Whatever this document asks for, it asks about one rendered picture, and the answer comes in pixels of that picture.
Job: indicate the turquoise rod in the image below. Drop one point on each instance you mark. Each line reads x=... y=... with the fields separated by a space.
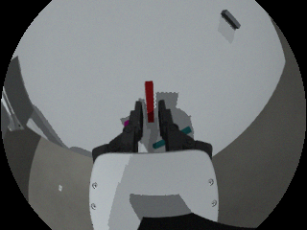
x=162 y=142

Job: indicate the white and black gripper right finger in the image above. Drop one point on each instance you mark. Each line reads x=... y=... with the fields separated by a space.
x=177 y=140

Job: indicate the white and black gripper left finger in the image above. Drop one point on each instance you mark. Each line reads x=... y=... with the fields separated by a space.
x=124 y=142

